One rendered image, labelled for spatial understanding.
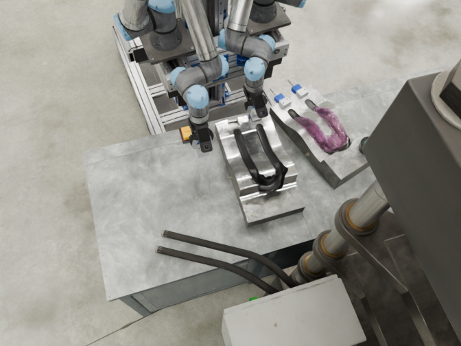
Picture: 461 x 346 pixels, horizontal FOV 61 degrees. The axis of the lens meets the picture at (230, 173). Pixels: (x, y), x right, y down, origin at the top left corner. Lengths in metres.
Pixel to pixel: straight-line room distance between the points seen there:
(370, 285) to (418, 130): 0.71
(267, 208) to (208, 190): 0.28
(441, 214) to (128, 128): 2.54
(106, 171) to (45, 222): 0.99
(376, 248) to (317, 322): 0.22
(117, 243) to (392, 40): 2.84
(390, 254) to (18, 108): 2.83
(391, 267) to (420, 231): 0.33
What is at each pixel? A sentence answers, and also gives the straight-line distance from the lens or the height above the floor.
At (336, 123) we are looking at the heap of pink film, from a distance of 1.92.
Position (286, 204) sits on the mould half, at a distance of 1.72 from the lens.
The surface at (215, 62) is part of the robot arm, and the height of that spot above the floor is 1.30.
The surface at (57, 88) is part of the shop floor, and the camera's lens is 3.31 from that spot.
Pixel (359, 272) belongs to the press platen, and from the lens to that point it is 1.24.
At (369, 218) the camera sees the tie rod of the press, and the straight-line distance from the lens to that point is 0.94.
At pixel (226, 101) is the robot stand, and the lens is 2.75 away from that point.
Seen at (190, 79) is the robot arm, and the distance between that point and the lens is 1.50.
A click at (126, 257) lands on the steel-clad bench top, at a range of 1.73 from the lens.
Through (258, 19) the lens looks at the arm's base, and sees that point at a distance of 2.05.
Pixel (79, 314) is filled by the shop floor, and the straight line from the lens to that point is 2.57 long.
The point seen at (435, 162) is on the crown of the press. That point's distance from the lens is 0.61.
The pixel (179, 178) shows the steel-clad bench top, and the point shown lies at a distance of 1.82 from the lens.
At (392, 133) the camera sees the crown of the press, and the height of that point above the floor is 1.92.
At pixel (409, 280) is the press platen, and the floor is 1.54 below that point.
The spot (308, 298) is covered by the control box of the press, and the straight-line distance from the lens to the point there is 1.00.
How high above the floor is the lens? 2.44
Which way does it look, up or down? 64 degrees down
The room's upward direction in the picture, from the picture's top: 4 degrees clockwise
